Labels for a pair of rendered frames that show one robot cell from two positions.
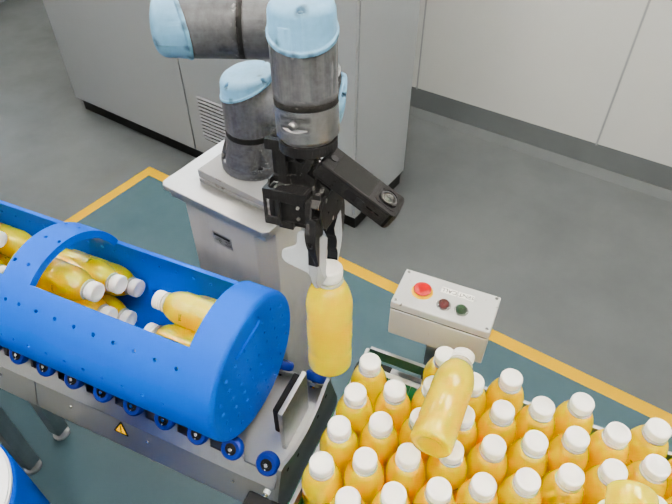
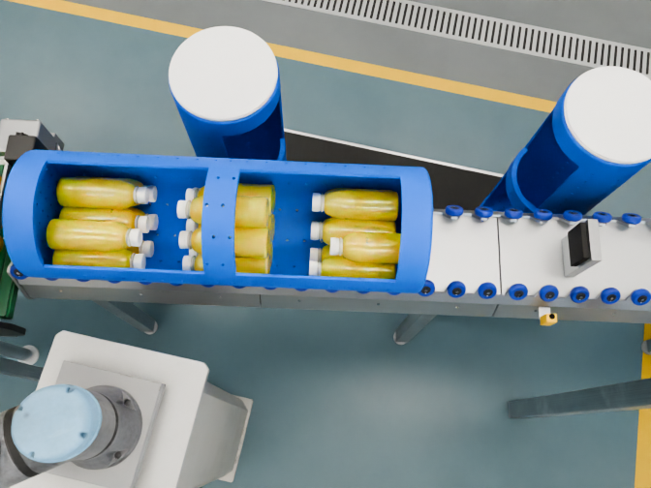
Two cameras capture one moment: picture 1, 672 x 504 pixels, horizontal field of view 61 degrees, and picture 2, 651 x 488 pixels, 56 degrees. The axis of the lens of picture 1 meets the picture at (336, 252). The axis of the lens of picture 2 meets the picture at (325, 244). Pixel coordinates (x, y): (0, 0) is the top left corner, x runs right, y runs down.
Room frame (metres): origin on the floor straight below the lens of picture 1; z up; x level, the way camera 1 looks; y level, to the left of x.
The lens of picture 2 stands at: (1.28, 0.55, 2.39)
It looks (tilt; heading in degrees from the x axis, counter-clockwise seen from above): 73 degrees down; 154
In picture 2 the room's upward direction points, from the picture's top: 5 degrees clockwise
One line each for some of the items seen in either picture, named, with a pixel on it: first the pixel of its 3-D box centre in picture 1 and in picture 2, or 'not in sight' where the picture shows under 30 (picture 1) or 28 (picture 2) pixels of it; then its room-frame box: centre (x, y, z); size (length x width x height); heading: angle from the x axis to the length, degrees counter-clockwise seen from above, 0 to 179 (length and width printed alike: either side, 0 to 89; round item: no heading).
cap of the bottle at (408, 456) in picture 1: (408, 455); not in sight; (0.44, -0.12, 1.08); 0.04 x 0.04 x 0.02
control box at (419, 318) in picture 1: (443, 314); not in sight; (0.76, -0.22, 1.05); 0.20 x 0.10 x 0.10; 66
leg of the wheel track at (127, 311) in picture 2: not in sight; (127, 311); (0.67, 0.12, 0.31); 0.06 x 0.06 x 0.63; 66
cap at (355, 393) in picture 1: (355, 394); not in sight; (0.56, -0.03, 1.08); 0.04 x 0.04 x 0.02
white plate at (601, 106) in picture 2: not in sight; (618, 113); (0.85, 1.56, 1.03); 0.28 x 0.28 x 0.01
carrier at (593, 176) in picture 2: not in sight; (552, 182); (0.84, 1.56, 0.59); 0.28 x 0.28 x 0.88
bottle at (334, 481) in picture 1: (322, 490); not in sight; (0.43, 0.02, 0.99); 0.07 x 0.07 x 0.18
